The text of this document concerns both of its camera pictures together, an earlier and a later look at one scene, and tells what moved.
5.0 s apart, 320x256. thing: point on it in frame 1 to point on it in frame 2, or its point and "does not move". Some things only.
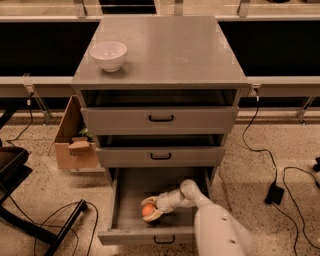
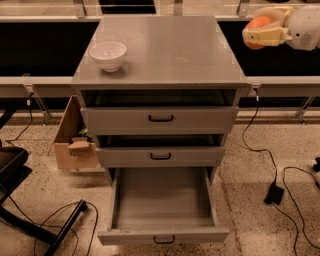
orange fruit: (148, 210) to (257, 22)
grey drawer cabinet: (174, 102) does not move
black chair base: (13, 171) does not move
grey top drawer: (158, 112) does not move
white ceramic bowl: (109, 55) does not move
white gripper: (163, 203) to (302, 29)
